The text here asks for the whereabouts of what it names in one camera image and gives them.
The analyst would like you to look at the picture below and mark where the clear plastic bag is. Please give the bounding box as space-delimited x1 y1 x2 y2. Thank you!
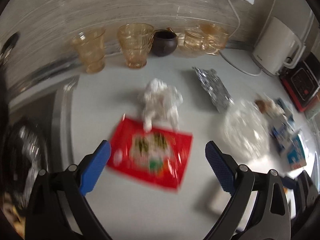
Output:
221 99 270 161

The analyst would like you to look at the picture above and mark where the amber glass cup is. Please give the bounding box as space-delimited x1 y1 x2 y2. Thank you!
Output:
117 23 155 68
200 24 229 55
183 28 208 57
71 28 105 73

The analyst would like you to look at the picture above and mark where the red black blender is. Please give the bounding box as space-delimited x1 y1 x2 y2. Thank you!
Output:
280 52 319 112

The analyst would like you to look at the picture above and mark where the amber glass cup leftmost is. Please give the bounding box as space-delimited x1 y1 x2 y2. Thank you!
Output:
71 28 105 73

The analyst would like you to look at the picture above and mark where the dark brown small pot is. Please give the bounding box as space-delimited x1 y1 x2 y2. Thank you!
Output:
151 28 178 57

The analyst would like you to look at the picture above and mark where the red snack wrapper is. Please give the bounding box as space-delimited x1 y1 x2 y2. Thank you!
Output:
107 116 193 191

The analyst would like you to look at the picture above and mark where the brown walnut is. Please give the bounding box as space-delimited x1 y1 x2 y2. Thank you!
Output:
255 100 269 114

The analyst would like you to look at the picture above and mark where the gas stove with foil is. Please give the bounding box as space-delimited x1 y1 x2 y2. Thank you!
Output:
0 89 75 230

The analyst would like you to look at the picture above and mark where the white electric kettle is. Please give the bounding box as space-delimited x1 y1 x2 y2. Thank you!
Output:
252 17 305 76

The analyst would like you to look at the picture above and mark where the crumpled aluminium foil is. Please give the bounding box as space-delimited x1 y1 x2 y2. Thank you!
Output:
193 67 234 113

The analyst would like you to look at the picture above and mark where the white power cable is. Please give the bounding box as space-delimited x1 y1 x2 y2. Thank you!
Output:
220 0 262 77

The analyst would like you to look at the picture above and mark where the amber glass cup rightmost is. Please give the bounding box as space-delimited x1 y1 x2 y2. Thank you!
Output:
200 24 229 55

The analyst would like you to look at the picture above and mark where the blue white milk carton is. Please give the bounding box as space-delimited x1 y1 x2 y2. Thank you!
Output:
281 130 306 171

